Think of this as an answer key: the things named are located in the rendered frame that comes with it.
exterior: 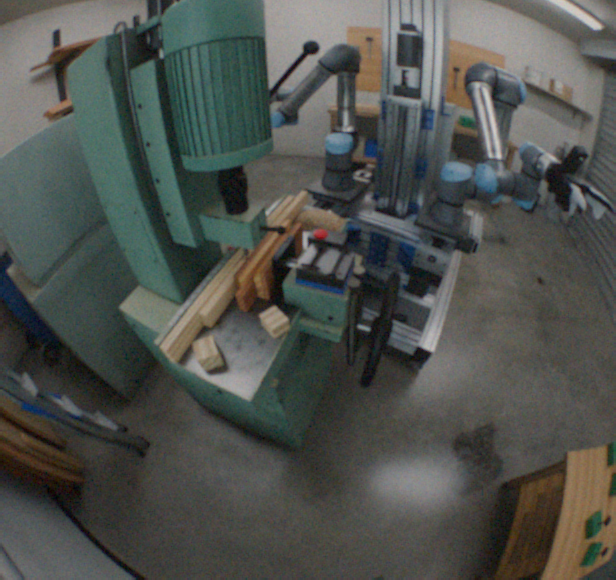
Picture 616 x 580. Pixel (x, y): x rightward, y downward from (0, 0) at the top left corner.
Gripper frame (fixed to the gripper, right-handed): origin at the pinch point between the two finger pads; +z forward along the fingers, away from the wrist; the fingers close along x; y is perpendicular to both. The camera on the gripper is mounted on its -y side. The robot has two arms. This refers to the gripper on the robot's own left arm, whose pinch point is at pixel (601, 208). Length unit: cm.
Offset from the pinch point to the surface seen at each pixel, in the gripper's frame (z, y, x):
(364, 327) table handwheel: -1, 34, 54
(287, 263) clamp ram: -7, 18, 70
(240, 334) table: 9, 23, 78
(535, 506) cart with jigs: 61, 111, -35
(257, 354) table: 13, 24, 73
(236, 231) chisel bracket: -7, 9, 79
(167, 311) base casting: -2, 29, 107
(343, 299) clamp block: 2, 20, 58
